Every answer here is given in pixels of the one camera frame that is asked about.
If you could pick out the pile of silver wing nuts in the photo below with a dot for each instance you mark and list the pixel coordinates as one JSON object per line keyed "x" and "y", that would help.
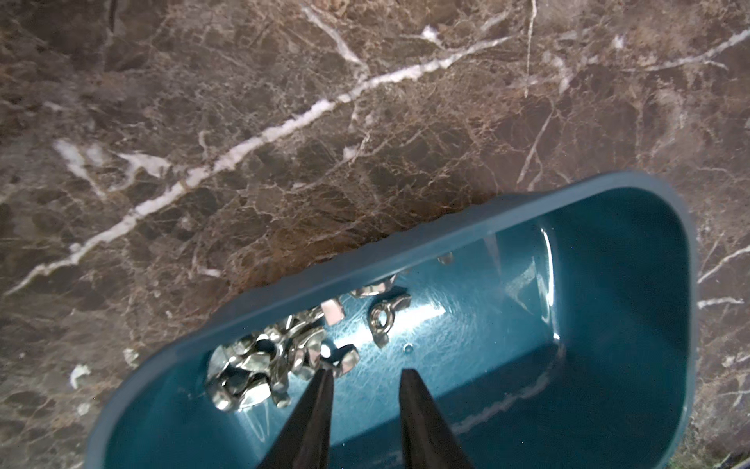
{"x": 245, "y": 373}

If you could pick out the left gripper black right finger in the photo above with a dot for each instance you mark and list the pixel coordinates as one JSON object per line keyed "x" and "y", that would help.
{"x": 427, "y": 440}

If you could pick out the teal plastic storage box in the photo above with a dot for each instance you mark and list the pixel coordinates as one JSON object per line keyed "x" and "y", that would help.
{"x": 553, "y": 330}

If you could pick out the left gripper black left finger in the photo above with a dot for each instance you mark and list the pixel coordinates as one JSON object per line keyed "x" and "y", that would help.
{"x": 304, "y": 441}

